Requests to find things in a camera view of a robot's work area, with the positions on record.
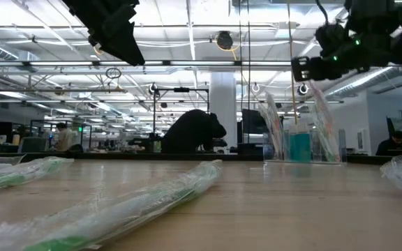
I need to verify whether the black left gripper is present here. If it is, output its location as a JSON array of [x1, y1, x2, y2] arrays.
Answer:
[[61, 0, 146, 66]]

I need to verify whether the clear acrylic organizer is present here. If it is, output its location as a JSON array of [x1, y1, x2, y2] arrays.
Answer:
[[262, 128, 348, 165]]

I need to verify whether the person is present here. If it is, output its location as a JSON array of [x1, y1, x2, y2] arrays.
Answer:
[[54, 121, 75, 153], [375, 130, 402, 157], [161, 109, 228, 154]]

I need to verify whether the green toothbrush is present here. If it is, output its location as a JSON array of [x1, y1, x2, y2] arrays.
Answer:
[[0, 155, 75, 195], [0, 159, 223, 251]]

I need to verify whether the pink white toothbrush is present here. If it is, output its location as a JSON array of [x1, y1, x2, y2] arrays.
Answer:
[[308, 82, 341, 163]]

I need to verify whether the white building column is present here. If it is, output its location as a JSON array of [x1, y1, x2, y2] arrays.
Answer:
[[209, 71, 237, 149]]

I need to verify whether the hanging black cable loop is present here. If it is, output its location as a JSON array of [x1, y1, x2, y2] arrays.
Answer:
[[105, 68, 122, 80]]

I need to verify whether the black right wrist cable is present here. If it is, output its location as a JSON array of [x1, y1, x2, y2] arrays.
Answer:
[[314, 0, 329, 27]]

